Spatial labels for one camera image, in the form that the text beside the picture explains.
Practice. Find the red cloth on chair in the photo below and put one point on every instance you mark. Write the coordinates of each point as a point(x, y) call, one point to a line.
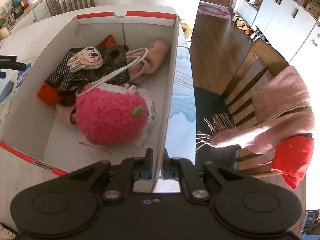
point(292, 159)

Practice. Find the low white sideboard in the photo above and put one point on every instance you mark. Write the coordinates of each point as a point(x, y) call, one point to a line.
point(32, 14)

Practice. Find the white cabinet with shelves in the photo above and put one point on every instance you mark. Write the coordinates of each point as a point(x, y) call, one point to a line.
point(284, 23)

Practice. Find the wooden chair with scarf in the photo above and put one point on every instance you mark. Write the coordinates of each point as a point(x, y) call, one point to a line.
point(273, 63)

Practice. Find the yellow plastic bag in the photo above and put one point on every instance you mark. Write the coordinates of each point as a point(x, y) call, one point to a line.
point(187, 30)

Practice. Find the pink fringed scarf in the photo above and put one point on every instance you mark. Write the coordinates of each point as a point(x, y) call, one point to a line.
point(282, 109)

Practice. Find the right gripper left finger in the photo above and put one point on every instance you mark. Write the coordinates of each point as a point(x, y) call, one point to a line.
point(143, 166)

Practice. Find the blue print table mat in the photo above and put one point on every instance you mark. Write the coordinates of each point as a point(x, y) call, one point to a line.
point(180, 139)

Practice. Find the cartoon face plush charm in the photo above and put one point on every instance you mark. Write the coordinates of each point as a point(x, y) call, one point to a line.
point(88, 58)

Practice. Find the white red cardboard box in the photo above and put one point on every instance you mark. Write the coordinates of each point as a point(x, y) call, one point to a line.
point(40, 142)

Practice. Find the brown hair scrunchie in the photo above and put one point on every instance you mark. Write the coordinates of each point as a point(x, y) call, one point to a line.
point(114, 57)

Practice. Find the orange red cloth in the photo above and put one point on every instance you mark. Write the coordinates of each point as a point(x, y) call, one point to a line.
point(48, 94)

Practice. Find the red patterned doormat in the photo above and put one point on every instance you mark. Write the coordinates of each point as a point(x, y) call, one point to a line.
point(214, 10)

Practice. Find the black chair seat cushion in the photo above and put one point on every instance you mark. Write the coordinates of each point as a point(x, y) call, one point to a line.
point(213, 114)

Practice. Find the pink wool hat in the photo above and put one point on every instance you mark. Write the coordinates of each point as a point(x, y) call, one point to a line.
point(157, 52)

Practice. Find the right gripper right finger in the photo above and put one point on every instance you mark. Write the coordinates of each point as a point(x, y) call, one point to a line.
point(170, 168)

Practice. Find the cartoon print face mask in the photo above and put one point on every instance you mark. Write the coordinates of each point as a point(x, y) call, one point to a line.
point(152, 115)

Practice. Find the pink fuzzy plush pouch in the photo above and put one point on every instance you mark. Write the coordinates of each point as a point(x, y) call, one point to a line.
point(110, 115)

